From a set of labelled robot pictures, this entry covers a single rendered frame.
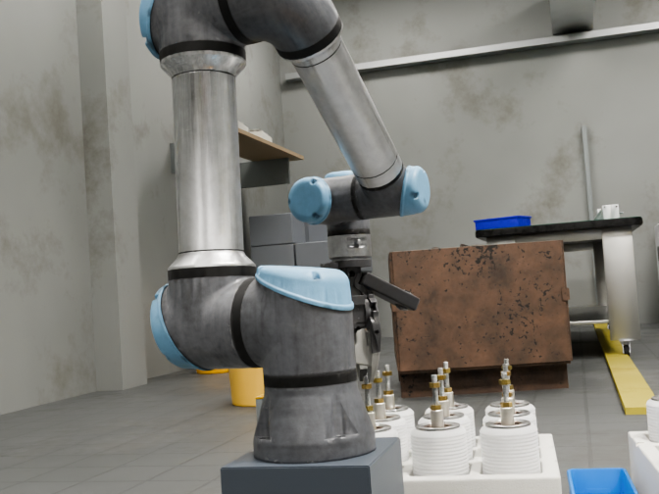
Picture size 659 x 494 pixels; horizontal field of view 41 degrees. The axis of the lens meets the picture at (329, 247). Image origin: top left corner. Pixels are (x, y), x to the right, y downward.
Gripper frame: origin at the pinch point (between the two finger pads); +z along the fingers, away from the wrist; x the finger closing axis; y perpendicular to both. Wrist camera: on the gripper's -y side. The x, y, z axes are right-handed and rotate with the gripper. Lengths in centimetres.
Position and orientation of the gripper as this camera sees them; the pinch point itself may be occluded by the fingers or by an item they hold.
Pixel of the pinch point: (369, 373)
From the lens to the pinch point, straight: 154.3
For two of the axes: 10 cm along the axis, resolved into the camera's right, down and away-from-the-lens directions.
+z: 0.7, 10.0, -0.5
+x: 3.7, -0.7, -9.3
